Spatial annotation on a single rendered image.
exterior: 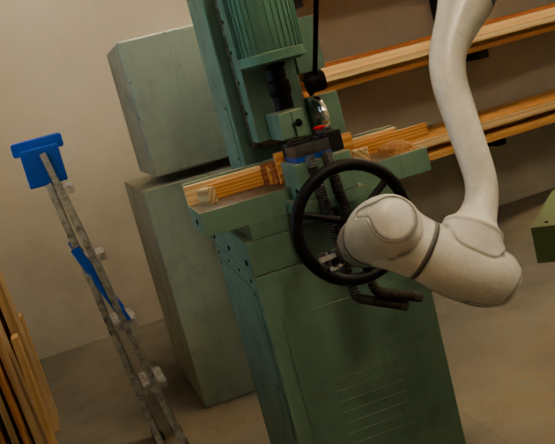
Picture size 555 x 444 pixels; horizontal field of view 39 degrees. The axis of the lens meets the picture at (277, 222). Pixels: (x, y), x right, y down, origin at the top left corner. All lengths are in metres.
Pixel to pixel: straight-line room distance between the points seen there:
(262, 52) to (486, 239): 0.90
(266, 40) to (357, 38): 2.76
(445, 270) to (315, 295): 0.75
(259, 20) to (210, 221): 0.51
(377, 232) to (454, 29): 0.42
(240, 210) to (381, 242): 0.74
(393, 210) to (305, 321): 0.82
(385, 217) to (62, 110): 3.27
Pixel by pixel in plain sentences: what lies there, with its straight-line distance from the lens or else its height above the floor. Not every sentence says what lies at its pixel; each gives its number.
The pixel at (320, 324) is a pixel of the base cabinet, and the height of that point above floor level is 0.55.
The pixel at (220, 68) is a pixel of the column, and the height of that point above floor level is 1.22.
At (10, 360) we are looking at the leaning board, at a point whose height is 0.41.
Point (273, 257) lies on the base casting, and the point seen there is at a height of 0.74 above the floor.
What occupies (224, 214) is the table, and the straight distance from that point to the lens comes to 1.86.
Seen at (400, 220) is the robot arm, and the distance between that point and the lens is 1.18.
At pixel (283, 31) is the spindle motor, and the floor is 1.26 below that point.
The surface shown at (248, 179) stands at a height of 0.93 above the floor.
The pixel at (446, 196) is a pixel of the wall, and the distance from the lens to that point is 4.95.
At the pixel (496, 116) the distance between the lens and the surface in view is 4.58.
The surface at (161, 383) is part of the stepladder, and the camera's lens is 2.74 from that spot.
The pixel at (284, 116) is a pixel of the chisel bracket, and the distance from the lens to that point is 2.00.
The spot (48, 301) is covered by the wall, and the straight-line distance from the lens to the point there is 4.40.
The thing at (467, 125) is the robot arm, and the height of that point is 1.01.
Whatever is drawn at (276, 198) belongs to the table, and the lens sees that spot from 1.88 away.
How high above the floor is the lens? 1.18
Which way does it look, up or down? 11 degrees down
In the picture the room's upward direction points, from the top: 15 degrees counter-clockwise
